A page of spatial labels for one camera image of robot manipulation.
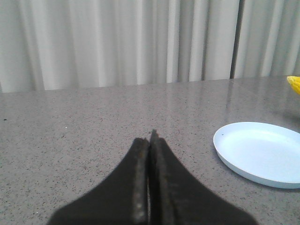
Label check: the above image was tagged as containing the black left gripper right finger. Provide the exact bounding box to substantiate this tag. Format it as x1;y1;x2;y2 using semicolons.
149;130;257;225

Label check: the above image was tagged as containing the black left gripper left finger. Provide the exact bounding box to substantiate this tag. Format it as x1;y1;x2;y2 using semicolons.
48;138;149;225

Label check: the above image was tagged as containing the light blue round plate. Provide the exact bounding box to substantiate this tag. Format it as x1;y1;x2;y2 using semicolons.
213;122;300;189

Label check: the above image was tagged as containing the yellow corn cob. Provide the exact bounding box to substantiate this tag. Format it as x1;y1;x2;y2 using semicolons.
287;75;300;95

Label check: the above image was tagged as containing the white pleated curtain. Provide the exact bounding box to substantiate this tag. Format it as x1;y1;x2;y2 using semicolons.
0;0;300;92

